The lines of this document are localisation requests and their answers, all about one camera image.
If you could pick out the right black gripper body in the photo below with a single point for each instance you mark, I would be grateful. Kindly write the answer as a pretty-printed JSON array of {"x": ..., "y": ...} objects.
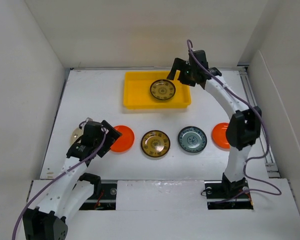
[{"x": 188, "y": 78}]

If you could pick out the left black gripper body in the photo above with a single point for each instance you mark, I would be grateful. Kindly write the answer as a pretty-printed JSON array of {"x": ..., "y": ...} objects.
[{"x": 111, "y": 136}]

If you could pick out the cream plate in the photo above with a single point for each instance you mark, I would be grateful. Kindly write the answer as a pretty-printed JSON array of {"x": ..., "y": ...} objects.
[{"x": 76, "y": 134}]

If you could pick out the yellow patterned plate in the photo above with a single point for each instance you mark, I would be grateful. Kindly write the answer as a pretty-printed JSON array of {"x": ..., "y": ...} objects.
[
  {"x": 155, "y": 144},
  {"x": 162, "y": 90}
]

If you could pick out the orange plate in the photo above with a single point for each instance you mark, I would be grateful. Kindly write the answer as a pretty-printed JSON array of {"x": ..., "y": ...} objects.
[
  {"x": 219, "y": 135},
  {"x": 126, "y": 141}
]

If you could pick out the blue white patterned plate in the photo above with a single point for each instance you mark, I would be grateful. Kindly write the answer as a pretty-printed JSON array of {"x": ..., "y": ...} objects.
[{"x": 192, "y": 139}]

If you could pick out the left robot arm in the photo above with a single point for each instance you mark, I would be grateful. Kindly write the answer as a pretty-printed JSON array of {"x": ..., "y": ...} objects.
[{"x": 67, "y": 192}]

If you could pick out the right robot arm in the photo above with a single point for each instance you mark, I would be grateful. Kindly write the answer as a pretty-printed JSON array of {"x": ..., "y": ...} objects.
[{"x": 244, "y": 127}]

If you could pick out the yellow plastic bin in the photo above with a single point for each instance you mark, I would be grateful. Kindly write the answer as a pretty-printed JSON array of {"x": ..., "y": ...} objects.
[{"x": 137, "y": 93}]

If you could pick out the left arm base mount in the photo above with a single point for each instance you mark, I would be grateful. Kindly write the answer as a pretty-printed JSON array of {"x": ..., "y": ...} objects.
[{"x": 106, "y": 200}]

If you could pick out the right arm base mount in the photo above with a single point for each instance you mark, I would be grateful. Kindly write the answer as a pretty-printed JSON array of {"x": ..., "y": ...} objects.
[{"x": 218, "y": 199}]

